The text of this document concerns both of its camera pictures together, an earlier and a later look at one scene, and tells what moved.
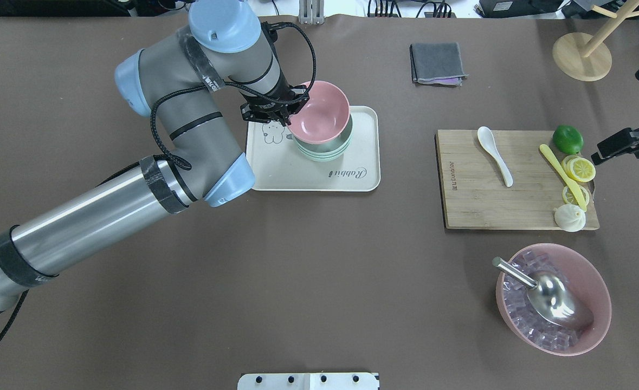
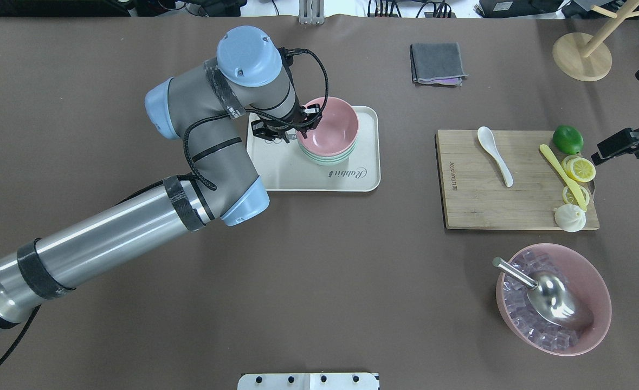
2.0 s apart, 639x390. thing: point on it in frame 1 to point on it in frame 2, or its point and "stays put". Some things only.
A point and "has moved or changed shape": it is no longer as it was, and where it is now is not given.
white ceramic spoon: [486, 137] stays put
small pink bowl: [324, 116] has moved or changed shape
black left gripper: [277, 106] to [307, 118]
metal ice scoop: [555, 299] stays put
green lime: [568, 138] stays put
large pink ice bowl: [533, 329] stays put
